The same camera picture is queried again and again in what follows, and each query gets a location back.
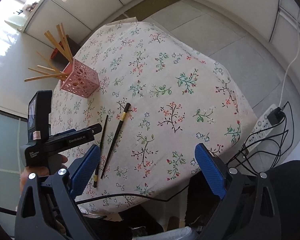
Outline white power strip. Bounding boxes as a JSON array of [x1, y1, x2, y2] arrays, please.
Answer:
[[244, 104, 277, 155]]

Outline black power adapter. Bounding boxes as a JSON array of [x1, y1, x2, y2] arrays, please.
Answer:
[[267, 107, 285, 126]]

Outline floral tablecloth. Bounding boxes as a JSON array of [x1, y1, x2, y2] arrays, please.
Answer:
[[51, 22, 257, 216]]

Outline white power cable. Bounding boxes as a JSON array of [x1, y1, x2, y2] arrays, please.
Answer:
[[278, 4, 300, 108]]

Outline left hand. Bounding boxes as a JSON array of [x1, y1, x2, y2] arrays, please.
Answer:
[[19, 154, 69, 193]]

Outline black chopstick with gold band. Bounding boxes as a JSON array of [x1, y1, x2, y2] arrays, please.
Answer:
[[100, 103, 131, 179]]

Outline pink perforated utensil basket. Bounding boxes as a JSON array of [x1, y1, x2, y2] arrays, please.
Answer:
[[60, 59, 100, 98]]

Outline white kitchen cabinets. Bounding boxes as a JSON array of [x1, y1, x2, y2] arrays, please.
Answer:
[[5, 0, 300, 55]]

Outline dark bin with red liner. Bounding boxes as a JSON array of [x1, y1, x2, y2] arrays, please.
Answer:
[[50, 35, 81, 67]]

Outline black cable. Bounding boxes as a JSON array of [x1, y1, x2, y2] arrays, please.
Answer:
[[75, 101, 295, 204]]

